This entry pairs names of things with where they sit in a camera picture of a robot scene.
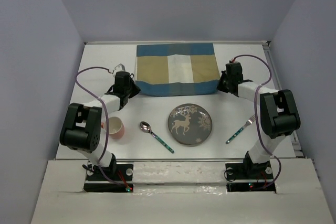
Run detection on fork with teal handle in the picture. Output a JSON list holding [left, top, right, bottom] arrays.
[[225, 115, 256, 144]]

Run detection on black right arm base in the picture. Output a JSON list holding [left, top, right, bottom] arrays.
[[223, 162, 276, 193]]

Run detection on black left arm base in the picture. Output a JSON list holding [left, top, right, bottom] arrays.
[[82, 162, 134, 193]]

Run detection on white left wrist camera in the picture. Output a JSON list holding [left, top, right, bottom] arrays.
[[112, 63, 125, 77]]

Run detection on grey reindeer plate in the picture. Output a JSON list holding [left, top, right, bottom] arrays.
[[167, 103, 213, 146]]

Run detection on pink mug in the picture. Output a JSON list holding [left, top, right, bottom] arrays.
[[101, 116, 125, 140]]

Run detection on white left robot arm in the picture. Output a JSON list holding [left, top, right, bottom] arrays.
[[59, 71, 140, 184]]

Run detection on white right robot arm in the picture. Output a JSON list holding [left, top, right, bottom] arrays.
[[217, 61, 301, 182]]

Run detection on blue and tan cloth placemat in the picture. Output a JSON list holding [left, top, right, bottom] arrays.
[[135, 43, 220, 97]]

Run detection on spoon with teal handle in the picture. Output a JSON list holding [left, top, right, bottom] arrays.
[[140, 121, 175, 154]]

